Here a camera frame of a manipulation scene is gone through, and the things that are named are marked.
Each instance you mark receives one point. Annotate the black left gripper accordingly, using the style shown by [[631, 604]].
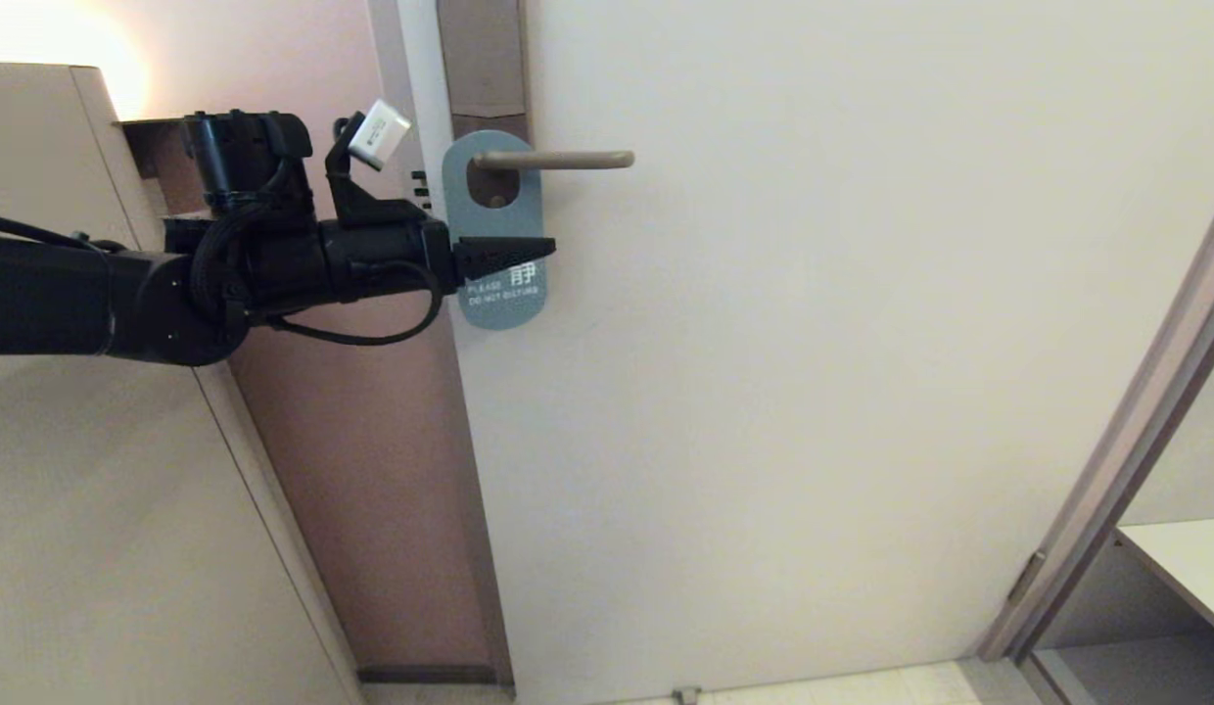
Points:
[[382, 259]]

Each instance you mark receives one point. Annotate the white door hanger sign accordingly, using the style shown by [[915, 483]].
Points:
[[509, 308]]

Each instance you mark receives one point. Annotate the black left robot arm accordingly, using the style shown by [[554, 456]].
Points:
[[59, 304]]

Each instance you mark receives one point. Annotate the small dark door latch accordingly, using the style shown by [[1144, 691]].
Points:
[[420, 191]]

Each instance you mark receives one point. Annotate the grey-brown door lock plate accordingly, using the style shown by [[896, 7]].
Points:
[[480, 59]]

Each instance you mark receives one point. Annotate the white room door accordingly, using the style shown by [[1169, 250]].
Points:
[[813, 392]]

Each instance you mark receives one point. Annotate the metal floor door stopper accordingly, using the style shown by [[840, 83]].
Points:
[[685, 694]]

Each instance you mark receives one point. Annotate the beige cabinet panel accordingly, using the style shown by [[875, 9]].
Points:
[[78, 539]]

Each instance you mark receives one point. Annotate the black left camera mount bracket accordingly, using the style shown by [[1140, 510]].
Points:
[[362, 208]]

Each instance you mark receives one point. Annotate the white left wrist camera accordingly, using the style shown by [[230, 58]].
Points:
[[379, 132]]

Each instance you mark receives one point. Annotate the dark wall lamp shelf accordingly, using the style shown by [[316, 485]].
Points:
[[142, 137]]

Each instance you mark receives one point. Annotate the dark wall baseboard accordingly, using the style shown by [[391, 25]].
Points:
[[421, 675]]

